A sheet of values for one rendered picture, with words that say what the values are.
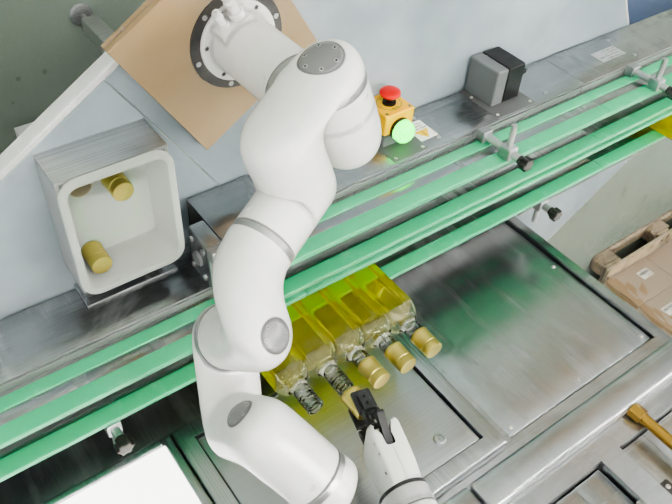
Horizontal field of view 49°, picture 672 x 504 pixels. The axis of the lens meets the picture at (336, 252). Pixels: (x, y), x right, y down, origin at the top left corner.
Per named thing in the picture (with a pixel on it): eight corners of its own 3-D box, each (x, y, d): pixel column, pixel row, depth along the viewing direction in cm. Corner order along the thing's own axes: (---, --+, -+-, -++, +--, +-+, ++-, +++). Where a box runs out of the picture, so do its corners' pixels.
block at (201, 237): (188, 266, 129) (208, 291, 125) (183, 226, 122) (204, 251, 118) (207, 258, 131) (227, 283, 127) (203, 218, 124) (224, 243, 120)
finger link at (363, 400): (385, 424, 113) (368, 389, 117) (387, 412, 111) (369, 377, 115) (365, 430, 112) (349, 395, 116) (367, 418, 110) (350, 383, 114)
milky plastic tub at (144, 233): (65, 267, 120) (86, 300, 116) (32, 156, 105) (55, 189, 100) (163, 227, 128) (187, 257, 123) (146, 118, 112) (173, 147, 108)
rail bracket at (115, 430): (86, 414, 127) (120, 474, 119) (78, 391, 122) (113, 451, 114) (108, 403, 128) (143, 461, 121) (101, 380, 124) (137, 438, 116)
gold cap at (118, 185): (98, 171, 111) (110, 187, 109) (120, 163, 113) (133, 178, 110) (102, 189, 114) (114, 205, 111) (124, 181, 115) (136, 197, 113)
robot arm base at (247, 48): (173, 20, 103) (231, 70, 94) (242, -37, 104) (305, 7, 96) (223, 93, 116) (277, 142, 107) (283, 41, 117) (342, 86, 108)
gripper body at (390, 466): (425, 509, 111) (394, 446, 118) (436, 474, 104) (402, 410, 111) (379, 526, 108) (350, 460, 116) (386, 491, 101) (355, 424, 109)
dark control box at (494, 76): (462, 88, 157) (490, 107, 152) (469, 54, 151) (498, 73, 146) (490, 77, 160) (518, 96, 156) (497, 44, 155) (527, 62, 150)
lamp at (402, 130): (388, 141, 140) (398, 149, 138) (390, 121, 137) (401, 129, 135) (406, 133, 142) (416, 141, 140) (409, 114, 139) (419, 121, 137)
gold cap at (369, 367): (356, 374, 124) (372, 393, 121) (357, 361, 121) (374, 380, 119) (373, 365, 125) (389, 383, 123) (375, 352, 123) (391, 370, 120)
